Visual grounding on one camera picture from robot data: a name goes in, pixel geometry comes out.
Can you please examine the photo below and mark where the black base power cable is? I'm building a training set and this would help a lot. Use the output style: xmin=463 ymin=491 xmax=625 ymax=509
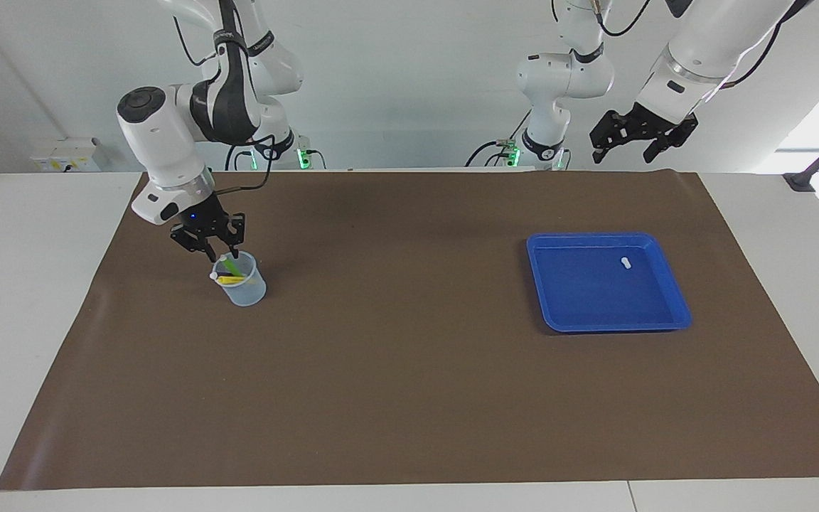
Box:
xmin=464 ymin=110 xmax=532 ymax=168
xmin=225 ymin=142 xmax=257 ymax=171

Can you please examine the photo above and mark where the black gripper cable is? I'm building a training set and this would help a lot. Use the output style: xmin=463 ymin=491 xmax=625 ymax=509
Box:
xmin=214 ymin=132 xmax=277 ymax=194
xmin=694 ymin=0 xmax=808 ymax=90

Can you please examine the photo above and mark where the brown table mat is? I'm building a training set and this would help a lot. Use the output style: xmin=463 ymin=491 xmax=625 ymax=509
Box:
xmin=0 ymin=169 xmax=819 ymax=491

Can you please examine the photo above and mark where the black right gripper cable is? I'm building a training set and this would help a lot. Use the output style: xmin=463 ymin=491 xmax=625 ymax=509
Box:
xmin=214 ymin=132 xmax=277 ymax=194

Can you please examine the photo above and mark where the white wall socket box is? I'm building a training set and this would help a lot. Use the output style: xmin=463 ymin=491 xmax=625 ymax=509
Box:
xmin=31 ymin=139 xmax=101 ymax=173

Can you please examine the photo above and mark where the translucent plastic cup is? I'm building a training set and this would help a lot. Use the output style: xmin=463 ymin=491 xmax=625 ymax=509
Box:
xmin=211 ymin=251 xmax=267 ymax=307

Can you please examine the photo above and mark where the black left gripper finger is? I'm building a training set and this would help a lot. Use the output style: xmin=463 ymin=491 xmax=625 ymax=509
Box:
xmin=589 ymin=110 xmax=632 ymax=166
xmin=641 ymin=119 xmax=700 ymax=164

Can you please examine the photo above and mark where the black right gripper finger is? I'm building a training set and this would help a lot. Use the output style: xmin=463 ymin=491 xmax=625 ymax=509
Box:
xmin=218 ymin=211 xmax=246 ymax=259
xmin=169 ymin=225 xmax=216 ymax=263

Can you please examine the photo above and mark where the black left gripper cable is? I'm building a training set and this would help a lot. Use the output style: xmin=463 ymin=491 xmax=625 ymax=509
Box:
xmin=694 ymin=0 xmax=808 ymax=90

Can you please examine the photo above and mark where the blue plastic tray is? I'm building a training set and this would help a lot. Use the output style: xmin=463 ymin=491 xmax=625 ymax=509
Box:
xmin=526 ymin=232 xmax=692 ymax=334

